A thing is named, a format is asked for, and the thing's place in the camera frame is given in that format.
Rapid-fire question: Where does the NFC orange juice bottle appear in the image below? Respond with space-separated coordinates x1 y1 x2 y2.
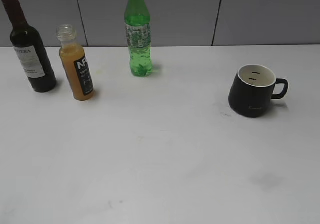
56 24 95 101

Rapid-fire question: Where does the black mug white interior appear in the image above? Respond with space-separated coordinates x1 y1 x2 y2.
228 64 289 118

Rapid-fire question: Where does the green plastic soda bottle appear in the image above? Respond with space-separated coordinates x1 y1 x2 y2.
124 0 153 77

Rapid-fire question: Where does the dark red wine bottle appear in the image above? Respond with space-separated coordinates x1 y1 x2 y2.
1 0 57 93

